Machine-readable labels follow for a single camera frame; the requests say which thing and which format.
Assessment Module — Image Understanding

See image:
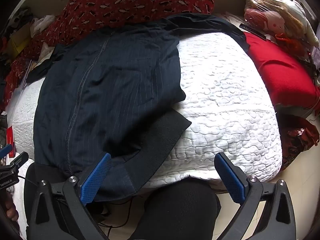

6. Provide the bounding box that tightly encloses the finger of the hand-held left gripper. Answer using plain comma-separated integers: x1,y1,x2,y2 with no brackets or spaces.
0,151,29,178
0,144,13,157

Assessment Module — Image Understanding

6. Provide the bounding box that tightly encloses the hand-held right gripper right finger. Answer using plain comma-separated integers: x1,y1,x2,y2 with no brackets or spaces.
214,152,297,240

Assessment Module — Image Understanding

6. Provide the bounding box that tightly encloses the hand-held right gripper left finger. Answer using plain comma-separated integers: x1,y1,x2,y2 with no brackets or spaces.
26,152,113,240

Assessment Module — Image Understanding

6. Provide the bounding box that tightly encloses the navy pinstripe jacket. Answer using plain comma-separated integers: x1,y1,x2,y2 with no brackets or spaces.
25,14,252,203

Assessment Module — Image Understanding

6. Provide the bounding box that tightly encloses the person's left hand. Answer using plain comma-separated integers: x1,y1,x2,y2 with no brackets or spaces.
5,200,19,222

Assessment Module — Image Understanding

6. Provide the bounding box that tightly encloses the red booklet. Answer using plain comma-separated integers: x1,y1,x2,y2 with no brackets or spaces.
5,126,17,158

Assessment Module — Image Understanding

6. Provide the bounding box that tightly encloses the person's leg in black trousers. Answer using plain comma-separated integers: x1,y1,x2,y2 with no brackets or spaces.
127,180,222,240

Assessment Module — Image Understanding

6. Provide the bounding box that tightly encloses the red patterned cloth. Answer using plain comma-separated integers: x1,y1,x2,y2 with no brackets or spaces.
282,115,320,171

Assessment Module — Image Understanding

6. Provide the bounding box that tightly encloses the yellow box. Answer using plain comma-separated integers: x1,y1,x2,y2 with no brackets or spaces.
6,36,26,58

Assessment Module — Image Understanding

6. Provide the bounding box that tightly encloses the red pillow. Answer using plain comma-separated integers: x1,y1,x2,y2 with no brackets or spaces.
244,31,320,105

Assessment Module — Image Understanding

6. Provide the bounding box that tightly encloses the white plastic bag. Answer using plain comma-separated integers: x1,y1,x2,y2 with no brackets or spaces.
30,15,57,38

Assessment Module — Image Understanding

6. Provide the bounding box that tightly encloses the red foil heart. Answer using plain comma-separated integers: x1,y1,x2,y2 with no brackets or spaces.
276,33,300,53

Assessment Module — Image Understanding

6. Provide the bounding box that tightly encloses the black comb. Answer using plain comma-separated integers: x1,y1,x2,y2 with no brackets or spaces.
239,23,267,41

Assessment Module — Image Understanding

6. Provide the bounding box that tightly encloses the plastic bag of plush toys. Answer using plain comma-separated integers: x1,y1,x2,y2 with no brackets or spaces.
244,0,313,45

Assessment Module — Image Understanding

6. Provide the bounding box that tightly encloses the red penguin print blanket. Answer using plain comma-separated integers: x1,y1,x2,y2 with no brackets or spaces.
0,0,216,113

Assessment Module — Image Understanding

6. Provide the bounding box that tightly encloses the black cable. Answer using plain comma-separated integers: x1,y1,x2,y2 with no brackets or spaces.
95,199,141,240

